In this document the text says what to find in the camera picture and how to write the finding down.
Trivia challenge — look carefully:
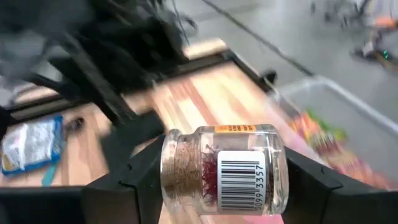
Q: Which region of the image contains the orange Maruchan ramen packet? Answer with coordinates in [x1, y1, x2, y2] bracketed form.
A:
[289, 111, 317, 141]

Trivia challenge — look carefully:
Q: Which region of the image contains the floor equipment with cables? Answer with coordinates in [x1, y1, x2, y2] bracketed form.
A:
[310, 0, 398, 71]

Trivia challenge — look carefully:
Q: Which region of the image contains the black aluminium table frame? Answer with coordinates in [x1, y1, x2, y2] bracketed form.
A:
[0, 49, 276, 125]

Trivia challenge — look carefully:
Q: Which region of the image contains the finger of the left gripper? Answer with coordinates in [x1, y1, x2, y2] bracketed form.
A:
[51, 52, 165, 162]

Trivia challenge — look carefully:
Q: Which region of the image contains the red ramen noodle packet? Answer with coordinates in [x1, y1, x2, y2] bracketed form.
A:
[323, 146, 391, 190]

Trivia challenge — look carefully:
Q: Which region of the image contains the white packet with green edge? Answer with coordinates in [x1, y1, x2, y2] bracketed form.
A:
[306, 108, 348, 147]

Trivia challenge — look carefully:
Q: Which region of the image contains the glass saffron spice jar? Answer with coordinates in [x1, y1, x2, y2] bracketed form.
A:
[160, 124, 290, 216]

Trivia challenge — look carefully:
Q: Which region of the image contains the blue white food pouch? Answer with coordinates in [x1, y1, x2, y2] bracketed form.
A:
[0, 115, 65, 175]

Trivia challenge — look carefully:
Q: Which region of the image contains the teal-handled black spoon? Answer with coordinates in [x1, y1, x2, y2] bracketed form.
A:
[42, 116, 85, 187]

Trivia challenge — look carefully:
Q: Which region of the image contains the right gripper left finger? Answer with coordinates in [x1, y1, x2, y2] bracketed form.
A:
[83, 135, 166, 224]

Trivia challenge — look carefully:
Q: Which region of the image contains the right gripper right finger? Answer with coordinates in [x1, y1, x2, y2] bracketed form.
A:
[281, 146, 398, 224]

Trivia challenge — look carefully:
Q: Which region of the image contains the clear plastic bin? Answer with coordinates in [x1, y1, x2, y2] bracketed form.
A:
[273, 76, 398, 191]

